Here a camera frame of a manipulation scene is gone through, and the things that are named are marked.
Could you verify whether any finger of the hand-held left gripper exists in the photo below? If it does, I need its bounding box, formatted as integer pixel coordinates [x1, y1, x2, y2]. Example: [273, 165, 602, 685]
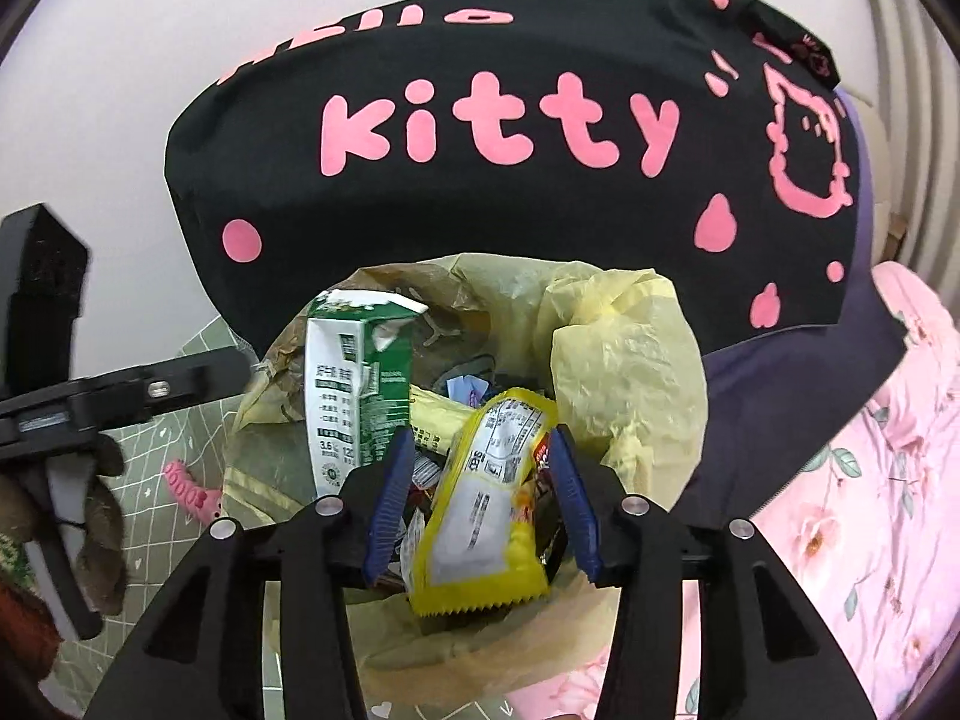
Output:
[152, 379, 248, 413]
[150, 349, 253, 392]

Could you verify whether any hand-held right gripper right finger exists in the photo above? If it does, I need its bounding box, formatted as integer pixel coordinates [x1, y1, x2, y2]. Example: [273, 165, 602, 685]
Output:
[551, 424, 878, 720]

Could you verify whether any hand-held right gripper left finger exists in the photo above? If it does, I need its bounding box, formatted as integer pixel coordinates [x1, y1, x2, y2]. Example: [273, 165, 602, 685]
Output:
[82, 427, 418, 720]

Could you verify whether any yellow snack packet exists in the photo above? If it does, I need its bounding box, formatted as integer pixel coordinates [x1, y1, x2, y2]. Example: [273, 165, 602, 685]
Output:
[407, 388, 561, 617]

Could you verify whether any green and white milk carton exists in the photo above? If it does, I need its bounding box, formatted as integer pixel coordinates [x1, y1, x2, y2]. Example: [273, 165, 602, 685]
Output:
[304, 289, 431, 501]

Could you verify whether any bin with yellow liner bag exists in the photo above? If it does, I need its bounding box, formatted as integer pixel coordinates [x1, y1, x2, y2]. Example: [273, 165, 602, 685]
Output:
[221, 251, 710, 691]

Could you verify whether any person's left hand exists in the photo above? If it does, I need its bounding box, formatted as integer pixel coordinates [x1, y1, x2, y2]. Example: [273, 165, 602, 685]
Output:
[0, 435, 130, 616]

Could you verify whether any green checked tablecloth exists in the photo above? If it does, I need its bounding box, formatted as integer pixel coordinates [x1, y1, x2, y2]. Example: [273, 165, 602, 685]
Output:
[45, 315, 526, 720]

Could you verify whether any pink caterpillar toy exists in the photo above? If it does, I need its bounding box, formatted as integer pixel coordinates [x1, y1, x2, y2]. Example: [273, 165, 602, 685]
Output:
[163, 460, 224, 523]

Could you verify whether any blue snack wrapper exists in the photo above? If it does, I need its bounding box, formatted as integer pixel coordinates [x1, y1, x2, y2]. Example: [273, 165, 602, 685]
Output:
[446, 371, 494, 407]

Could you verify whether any dark purple pillow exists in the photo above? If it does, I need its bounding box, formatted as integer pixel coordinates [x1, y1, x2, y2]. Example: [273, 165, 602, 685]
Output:
[675, 86, 910, 530]

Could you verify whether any black pillow with pink print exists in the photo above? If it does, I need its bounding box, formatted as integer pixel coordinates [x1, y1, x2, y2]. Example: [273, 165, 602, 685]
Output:
[165, 0, 860, 361]

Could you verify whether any pink floral blanket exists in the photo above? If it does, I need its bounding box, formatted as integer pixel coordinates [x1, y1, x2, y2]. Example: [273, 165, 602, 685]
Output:
[510, 262, 960, 720]

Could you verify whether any beige bed headboard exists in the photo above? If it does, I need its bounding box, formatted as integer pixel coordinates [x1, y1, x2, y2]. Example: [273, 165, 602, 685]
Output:
[870, 195, 912, 265]

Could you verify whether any beige ribbed curtain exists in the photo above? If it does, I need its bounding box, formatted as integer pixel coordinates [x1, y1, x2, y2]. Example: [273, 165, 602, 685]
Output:
[862, 0, 960, 282]

